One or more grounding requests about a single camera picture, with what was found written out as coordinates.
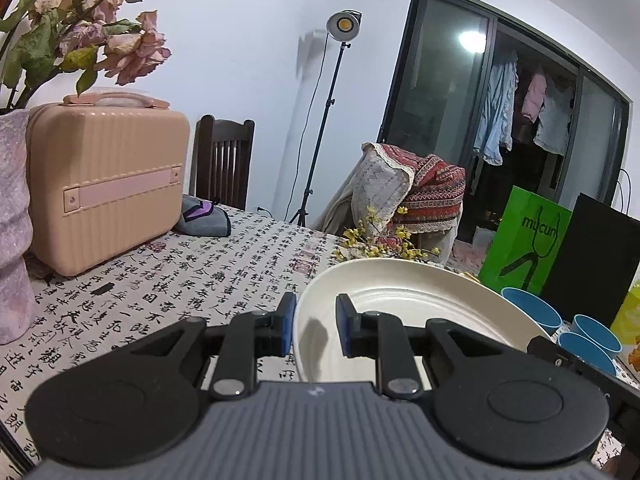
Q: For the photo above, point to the dark framed sliding glass door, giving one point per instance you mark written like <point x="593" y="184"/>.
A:
<point x="440" y="85"/>

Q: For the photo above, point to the yellow flower branch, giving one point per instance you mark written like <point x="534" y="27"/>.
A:
<point x="352" y="234"/>

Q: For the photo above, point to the hanging pink garment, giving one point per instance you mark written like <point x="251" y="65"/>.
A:
<point x="534" y="97"/>

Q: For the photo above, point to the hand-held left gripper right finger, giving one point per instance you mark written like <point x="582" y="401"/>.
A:
<point x="344" y="330"/>

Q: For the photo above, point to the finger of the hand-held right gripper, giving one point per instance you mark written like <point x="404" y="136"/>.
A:
<point x="555" y="352"/>

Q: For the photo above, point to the black paper bag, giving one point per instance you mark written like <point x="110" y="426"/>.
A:
<point x="590" y="260"/>

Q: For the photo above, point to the studio light on black stand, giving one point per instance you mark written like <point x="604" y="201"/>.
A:
<point x="344" y="24"/>

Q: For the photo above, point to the blue bowl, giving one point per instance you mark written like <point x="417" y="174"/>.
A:
<point x="597" y="335"/>
<point x="530" y="310"/>
<point x="585" y="352"/>

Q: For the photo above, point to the hanging blue shirt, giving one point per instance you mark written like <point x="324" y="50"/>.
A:
<point x="495" y="110"/>

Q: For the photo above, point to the white plant pot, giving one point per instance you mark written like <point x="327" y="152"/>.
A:
<point x="484" y="239"/>

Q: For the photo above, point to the dried rose bouquet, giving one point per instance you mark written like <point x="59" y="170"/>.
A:
<point x="135" y="55"/>

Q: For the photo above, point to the pale purple vase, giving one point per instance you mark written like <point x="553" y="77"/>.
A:
<point x="12" y="210"/>

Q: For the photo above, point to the grey purple pouch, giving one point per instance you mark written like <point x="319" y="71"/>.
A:
<point x="210" y="222"/>

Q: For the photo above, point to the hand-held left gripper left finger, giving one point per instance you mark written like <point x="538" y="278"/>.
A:
<point x="286" y="330"/>

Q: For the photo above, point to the cream plate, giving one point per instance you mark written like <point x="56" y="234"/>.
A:
<point x="415" y="290"/>

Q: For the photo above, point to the dark wooden chair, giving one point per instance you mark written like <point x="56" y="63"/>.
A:
<point x="222" y="132"/>

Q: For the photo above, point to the yellow green snack box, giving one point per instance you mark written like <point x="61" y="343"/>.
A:
<point x="630" y="310"/>

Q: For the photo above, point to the green paper bag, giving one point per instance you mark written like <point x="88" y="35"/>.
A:
<point x="510" y="255"/>

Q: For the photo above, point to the hanging white garment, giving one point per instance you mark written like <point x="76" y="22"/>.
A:
<point x="552" y="125"/>

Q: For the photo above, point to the pink suitcase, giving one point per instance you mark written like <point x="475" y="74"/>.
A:
<point x="110" y="150"/>

